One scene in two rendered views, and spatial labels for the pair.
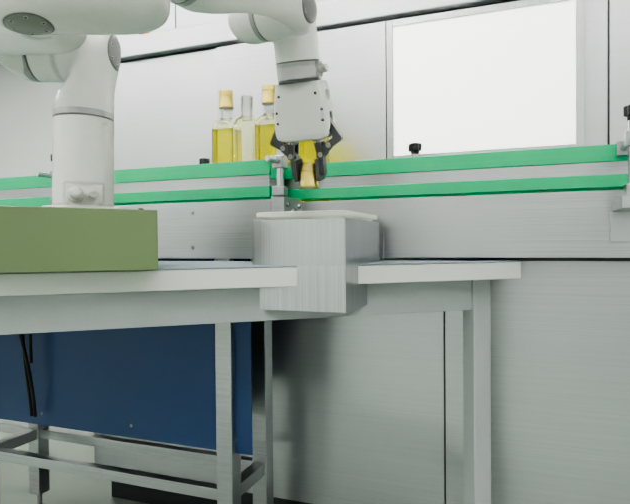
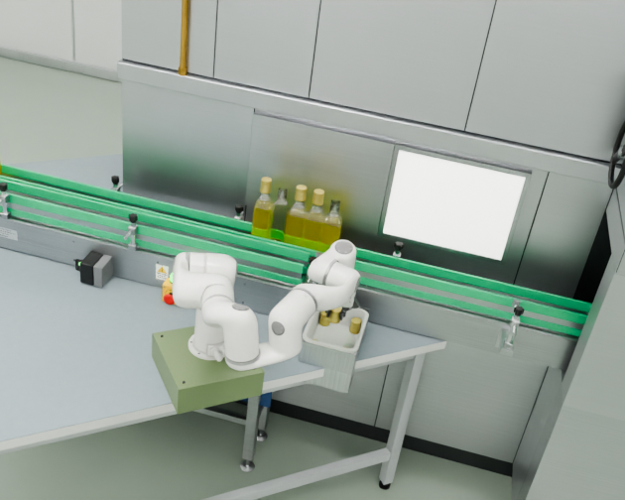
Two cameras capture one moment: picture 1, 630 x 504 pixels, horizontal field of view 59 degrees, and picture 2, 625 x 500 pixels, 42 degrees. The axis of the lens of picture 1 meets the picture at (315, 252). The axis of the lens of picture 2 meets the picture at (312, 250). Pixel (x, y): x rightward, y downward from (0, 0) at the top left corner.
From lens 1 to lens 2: 190 cm
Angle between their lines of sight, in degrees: 33
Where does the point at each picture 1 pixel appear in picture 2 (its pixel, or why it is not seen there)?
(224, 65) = (258, 130)
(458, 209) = (418, 309)
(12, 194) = (87, 224)
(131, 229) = (252, 382)
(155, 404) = not seen: hidden behind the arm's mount
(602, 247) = (490, 347)
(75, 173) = (213, 340)
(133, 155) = (166, 164)
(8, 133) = not seen: outside the picture
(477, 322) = (415, 364)
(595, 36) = (532, 197)
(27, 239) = (206, 396)
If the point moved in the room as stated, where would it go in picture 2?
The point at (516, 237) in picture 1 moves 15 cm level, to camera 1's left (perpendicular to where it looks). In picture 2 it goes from (446, 331) to (402, 330)
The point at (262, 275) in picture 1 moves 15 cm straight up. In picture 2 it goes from (306, 375) to (312, 337)
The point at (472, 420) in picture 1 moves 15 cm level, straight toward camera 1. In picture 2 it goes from (402, 406) to (399, 437)
